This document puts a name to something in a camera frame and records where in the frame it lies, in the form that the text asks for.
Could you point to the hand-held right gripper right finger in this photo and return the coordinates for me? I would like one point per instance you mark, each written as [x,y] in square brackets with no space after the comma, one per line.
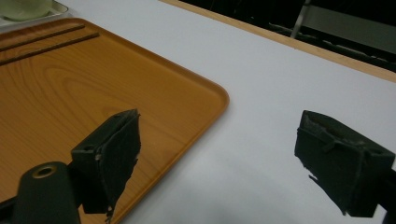
[339,165]

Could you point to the wooden tray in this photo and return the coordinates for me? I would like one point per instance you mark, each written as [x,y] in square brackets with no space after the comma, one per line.
[93,84]

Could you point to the green bowl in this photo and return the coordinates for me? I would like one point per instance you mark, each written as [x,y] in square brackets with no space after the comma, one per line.
[21,9]

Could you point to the grey chair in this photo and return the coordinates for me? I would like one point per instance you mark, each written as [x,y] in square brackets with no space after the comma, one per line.
[348,26]

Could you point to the white table mat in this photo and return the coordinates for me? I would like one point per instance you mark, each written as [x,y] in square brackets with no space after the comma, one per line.
[264,93]

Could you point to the dark chopstick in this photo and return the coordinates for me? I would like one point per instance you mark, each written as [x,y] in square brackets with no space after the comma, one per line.
[49,48]
[43,36]

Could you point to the beige square plate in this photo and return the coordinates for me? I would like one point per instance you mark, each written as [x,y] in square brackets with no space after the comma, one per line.
[59,11]

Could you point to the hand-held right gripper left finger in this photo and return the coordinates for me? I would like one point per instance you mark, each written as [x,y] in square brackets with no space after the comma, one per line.
[115,161]

